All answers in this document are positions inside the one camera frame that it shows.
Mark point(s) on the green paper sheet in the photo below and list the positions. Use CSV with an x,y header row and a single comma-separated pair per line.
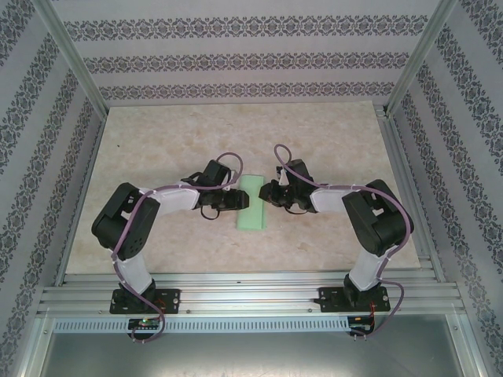
x,y
255,216

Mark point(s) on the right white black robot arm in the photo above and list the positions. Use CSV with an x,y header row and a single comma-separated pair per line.
x,y
365,271

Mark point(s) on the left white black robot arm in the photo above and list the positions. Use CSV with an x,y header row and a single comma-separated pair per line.
x,y
135,271

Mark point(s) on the grey metal sheet panel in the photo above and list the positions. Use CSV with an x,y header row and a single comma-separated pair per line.
x,y
251,353

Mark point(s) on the small circuit board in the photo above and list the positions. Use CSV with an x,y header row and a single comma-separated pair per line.
x,y
143,323
359,320

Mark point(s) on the right white camera bracket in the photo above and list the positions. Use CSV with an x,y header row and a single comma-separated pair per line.
x,y
282,176

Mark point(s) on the wide aluminium mounting rail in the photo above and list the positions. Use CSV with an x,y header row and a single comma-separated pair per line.
x,y
251,294

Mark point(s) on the aluminium side rail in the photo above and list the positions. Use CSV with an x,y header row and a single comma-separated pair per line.
x,y
408,196
80,196

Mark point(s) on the aluminium frame post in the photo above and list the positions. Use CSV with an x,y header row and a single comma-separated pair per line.
x,y
422,51
70,51

